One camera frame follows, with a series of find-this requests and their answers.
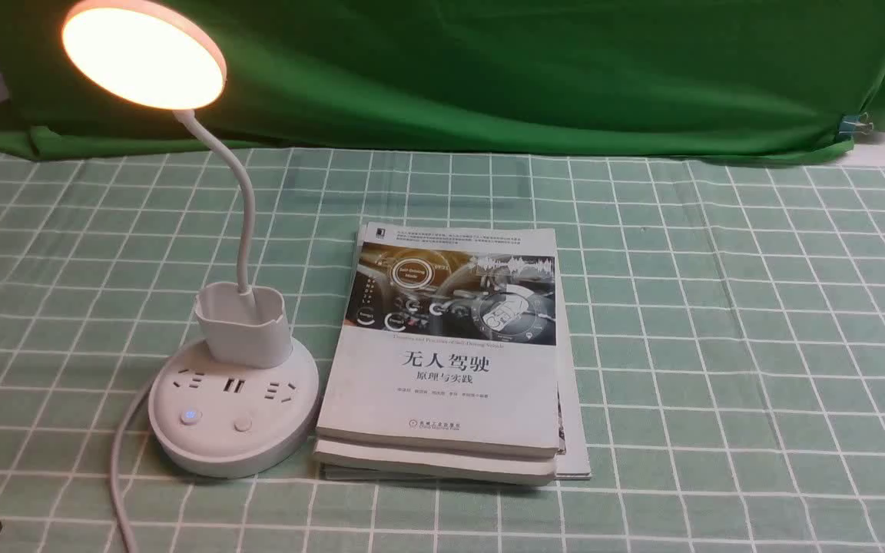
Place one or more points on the blue binder clip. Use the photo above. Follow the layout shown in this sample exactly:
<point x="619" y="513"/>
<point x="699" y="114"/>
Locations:
<point x="855" y="125"/>

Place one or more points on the white desk lamp with sockets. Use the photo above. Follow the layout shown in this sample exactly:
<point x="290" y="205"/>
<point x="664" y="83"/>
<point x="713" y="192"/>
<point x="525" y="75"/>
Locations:
<point x="242" y="397"/>

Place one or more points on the top white self-driving book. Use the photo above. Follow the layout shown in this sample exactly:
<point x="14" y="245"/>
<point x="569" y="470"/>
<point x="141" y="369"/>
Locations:
<point x="448" y="341"/>

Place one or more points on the green checkered tablecloth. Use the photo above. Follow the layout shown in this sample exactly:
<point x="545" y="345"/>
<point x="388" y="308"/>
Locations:
<point x="728" y="329"/>

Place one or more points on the lower white book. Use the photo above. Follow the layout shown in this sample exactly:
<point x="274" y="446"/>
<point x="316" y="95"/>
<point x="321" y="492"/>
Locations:
<point x="353" y="461"/>

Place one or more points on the green backdrop cloth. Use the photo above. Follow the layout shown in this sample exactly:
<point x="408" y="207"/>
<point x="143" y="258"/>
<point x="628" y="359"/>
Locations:
<point x="769" y="82"/>

